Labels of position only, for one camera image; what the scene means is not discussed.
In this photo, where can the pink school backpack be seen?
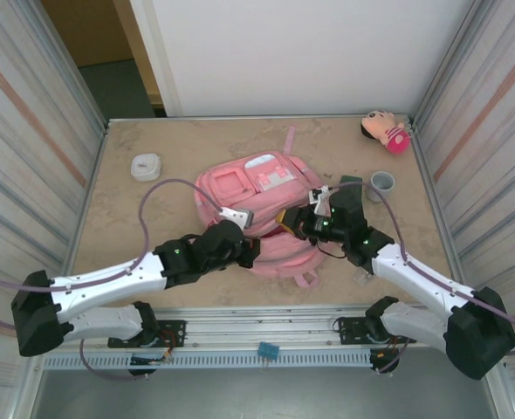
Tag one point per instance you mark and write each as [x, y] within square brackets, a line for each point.
[275, 257]

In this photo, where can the green pencil case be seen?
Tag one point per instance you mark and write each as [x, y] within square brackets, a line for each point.
[352, 179]

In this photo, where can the clear plastic case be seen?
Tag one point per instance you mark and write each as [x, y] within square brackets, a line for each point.
[362, 277]

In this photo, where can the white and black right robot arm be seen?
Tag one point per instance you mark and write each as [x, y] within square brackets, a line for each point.
[419, 283]

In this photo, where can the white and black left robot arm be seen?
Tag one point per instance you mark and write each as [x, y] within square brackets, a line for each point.
[105, 283]

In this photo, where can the grey cup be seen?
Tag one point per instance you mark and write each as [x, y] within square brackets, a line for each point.
[384, 181]

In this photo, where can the plush doll with pink body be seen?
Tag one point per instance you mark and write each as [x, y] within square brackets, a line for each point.
[393, 137]

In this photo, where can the blue connector block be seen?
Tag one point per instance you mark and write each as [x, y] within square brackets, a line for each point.
[269, 350]

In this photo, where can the small white square box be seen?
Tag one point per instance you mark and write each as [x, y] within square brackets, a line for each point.
[146, 168]

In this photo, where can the aluminium table border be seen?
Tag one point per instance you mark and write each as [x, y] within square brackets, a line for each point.
[240, 118]

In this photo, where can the brown wooden door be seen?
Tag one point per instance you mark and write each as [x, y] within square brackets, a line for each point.
[87, 30]

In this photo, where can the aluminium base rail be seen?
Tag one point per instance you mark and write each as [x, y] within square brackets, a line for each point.
[262, 325]

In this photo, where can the aluminium frame post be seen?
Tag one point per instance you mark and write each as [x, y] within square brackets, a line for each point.
[434, 87]
[91, 105]

